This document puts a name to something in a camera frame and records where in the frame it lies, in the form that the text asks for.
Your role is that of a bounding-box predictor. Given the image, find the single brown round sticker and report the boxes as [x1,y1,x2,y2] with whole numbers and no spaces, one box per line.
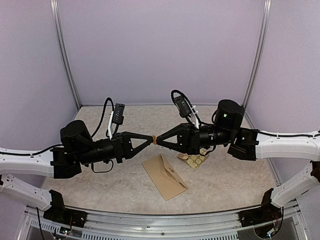
[152,135,157,145]

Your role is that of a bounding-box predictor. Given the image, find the left aluminium frame post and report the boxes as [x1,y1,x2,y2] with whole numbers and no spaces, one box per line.
[49,0,82,111]

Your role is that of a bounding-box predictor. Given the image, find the aluminium frame post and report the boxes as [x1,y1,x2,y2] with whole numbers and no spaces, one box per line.
[242,0,272,109]
[49,0,82,111]

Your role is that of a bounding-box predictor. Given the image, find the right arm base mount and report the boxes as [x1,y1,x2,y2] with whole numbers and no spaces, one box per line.
[238,188,283,227]

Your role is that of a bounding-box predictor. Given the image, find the right aluminium frame post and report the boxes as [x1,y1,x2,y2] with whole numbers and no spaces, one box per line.
[242,0,272,109]

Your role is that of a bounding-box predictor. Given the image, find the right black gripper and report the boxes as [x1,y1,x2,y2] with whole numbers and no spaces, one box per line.
[155,122,234,156]

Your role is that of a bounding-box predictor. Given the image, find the round sticker seal sheet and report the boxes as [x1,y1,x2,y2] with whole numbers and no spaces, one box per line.
[176,148,210,170]

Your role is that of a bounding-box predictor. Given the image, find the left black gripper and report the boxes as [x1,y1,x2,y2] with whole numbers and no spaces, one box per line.
[76,131,154,166]

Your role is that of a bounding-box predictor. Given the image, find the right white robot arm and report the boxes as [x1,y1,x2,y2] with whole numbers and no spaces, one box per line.
[156,99,320,222]

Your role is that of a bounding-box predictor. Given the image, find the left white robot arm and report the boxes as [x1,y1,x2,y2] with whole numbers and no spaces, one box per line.
[0,120,154,223]

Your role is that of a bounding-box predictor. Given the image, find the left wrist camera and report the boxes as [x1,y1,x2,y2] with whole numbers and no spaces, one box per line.
[112,103,125,125]

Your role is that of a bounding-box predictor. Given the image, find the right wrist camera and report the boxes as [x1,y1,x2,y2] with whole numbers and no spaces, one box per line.
[173,96,192,118]

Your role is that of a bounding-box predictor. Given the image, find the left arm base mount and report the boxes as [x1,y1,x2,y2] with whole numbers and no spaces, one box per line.
[43,190,88,228]

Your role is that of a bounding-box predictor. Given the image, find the front aluminium rail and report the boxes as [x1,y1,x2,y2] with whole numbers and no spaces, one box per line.
[23,206,301,240]

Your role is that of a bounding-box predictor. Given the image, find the brown kraft envelope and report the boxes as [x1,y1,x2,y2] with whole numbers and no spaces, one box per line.
[142,154,189,201]

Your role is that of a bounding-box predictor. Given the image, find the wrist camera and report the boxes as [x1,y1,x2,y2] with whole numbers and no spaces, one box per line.
[173,96,192,118]
[112,103,125,125]

